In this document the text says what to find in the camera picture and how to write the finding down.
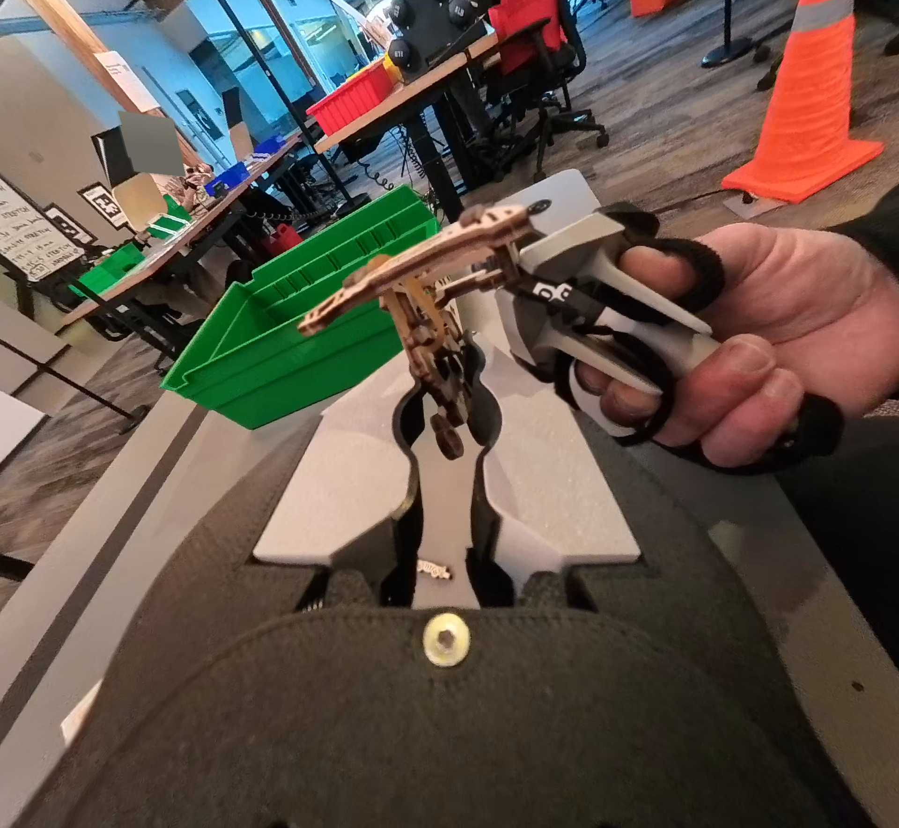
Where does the white paper sign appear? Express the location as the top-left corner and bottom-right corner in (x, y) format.
(93, 49), (161, 111)

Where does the wooden model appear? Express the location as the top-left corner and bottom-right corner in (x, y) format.
(296, 203), (538, 460)

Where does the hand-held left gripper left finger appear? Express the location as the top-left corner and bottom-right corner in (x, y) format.
(251, 356), (427, 610)

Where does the long wooden desk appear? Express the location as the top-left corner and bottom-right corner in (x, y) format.
(56, 133), (317, 352)

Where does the wooden desk with black legs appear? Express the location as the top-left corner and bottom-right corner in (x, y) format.
(315, 28), (503, 225)

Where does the handwritten whiteboard sign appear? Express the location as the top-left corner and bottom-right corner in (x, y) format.
(0, 175), (67, 283)

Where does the small green bin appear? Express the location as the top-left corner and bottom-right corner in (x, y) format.
(146, 195), (192, 241)
(69, 242), (150, 300)

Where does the blue plastic bin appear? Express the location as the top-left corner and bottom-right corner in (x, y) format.
(202, 161), (251, 198)

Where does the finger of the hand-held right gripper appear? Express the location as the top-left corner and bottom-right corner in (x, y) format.
(511, 168), (606, 242)

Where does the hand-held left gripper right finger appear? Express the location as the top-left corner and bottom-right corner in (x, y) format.
(460, 337), (643, 608)

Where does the black and white tag sign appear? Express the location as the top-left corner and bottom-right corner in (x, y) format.
(77, 182), (129, 231)
(44, 205), (97, 248)

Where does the red plastic bin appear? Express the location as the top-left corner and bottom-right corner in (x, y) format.
(306, 61), (398, 138)

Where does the orange traffic cone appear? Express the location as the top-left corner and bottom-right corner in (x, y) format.
(722, 0), (886, 205)

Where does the red office chair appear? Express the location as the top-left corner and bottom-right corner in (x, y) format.
(486, 0), (611, 179)

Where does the green plastic bin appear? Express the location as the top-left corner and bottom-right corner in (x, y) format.
(160, 182), (461, 430)

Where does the person's right hand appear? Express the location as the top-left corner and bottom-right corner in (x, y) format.
(597, 220), (899, 471)

